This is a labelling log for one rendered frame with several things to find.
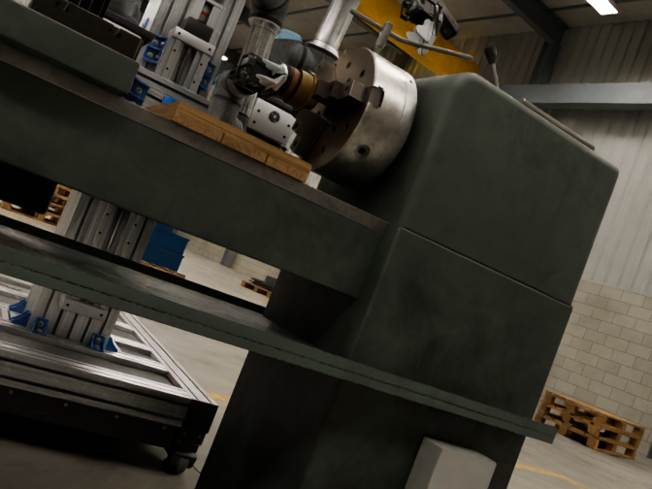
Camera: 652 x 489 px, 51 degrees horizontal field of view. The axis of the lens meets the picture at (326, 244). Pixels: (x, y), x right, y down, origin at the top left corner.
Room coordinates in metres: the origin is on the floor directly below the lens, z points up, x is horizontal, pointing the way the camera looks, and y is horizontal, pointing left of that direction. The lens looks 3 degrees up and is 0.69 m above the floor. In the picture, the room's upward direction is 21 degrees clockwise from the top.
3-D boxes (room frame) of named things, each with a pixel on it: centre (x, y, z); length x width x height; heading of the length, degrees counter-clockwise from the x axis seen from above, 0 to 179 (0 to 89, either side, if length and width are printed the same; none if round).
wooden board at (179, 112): (1.47, 0.30, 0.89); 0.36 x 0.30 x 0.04; 29
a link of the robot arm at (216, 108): (1.75, 0.37, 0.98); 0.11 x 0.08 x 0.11; 174
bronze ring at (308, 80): (1.54, 0.19, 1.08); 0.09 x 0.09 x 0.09; 29
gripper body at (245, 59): (1.59, 0.31, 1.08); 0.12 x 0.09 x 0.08; 28
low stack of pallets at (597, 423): (8.72, -4.00, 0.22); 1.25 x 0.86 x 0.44; 129
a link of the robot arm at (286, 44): (2.15, 0.36, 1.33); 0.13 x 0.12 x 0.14; 118
